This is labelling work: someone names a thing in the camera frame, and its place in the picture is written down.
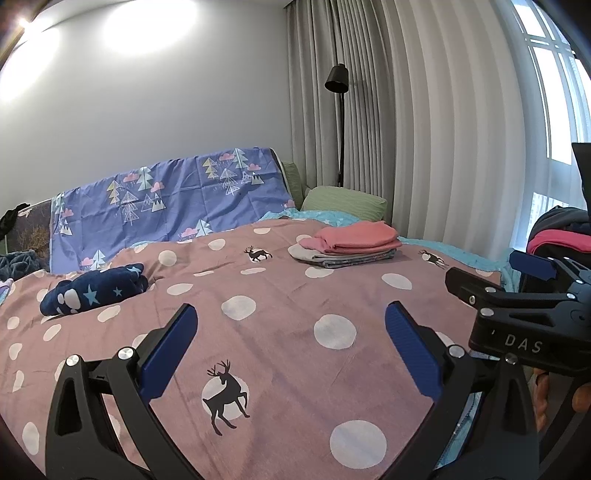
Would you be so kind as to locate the black floor lamp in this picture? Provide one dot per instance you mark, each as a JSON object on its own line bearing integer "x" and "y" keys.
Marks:
{"x": 336, "y": 78}

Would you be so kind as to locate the dark headboard picture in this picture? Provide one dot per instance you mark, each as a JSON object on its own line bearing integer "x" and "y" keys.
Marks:
{"x": 32, "y": 226}

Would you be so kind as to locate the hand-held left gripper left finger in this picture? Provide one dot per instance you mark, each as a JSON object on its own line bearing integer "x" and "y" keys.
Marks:
{"x": 168, "y": 350}

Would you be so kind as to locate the pink folded garment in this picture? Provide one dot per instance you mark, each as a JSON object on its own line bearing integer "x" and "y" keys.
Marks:
{"x": 308, "y": 242}

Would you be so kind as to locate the pink polka dot deer blanket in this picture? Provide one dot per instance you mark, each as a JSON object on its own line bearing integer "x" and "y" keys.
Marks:
{"x": 286, "y": 295}

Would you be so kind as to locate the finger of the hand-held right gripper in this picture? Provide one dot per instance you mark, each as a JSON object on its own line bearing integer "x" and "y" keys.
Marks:
{"x": 471, "y": 284}
{"x": 531, "y": 265}

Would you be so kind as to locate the black garment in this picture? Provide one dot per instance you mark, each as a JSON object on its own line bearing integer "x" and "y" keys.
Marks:
{"x": 10, "y": 219}

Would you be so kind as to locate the window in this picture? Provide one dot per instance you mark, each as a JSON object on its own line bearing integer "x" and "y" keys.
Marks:
{"x": 558, "y": 69}

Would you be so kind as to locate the dark grey clothing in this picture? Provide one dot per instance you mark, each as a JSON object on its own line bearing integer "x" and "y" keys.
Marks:
{"x": 558, "y": 219}

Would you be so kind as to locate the sheer white curtain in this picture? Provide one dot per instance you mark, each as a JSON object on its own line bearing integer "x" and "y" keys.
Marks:
{"x": 489, "y": 161}

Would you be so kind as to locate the black flat object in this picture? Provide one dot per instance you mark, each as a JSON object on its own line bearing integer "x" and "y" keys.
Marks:
{"x": 582, "y": 175}

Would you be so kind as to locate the magenta garment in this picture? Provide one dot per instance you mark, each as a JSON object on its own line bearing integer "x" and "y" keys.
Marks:
{"x": 558, "y": 240}

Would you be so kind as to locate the lavender garment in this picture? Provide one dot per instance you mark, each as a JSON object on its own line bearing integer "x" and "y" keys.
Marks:
{"x": 3, "y": 290}

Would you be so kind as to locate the grey curtain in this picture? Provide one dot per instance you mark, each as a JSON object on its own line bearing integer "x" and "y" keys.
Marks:
{"x": 369, "y": 115}

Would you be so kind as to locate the patterned grey folded garment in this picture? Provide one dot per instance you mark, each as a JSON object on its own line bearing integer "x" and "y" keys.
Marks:
{"x": 351, "y": 262}

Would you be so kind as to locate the dark blue fleece cloth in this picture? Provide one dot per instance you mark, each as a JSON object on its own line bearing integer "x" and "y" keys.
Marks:
{"x": 21, "y": 263}

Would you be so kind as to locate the person's right hand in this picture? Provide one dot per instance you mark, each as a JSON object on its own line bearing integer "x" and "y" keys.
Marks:
{"x": 540, "y": 390}

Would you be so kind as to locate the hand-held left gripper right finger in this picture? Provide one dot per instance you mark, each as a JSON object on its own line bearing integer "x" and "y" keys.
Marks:
{"x": 411, "y": 346}

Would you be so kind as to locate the purple tree print sheet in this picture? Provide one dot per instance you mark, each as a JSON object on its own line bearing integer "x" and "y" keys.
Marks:
{"x": 184, "y": 203}

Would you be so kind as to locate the pink shirt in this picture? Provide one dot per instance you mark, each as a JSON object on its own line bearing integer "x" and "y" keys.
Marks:
{"x": 360, "y": 233}

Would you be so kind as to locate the green pillow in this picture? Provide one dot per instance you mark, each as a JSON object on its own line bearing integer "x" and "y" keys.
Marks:
{"x": 292, "y": 177}
{"x": 346, "y": 203}

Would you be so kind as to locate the navy star print garment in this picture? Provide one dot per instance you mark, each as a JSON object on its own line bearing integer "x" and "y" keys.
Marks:
{"x": 92, "y": 290}

